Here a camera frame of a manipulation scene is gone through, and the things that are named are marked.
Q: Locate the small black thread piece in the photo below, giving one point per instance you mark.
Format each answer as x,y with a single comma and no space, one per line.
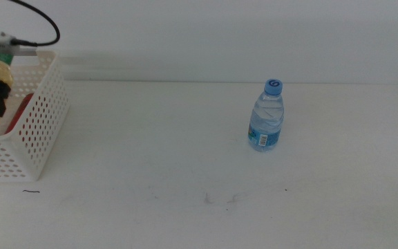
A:
31,191

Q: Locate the small water bottle blue cap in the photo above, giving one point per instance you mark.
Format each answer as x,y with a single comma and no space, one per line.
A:
266,121

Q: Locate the white perforated plastic basket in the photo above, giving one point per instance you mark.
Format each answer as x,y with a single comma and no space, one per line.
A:
43,114

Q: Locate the red slim soda can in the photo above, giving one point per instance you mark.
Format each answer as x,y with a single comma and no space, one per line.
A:
21,110

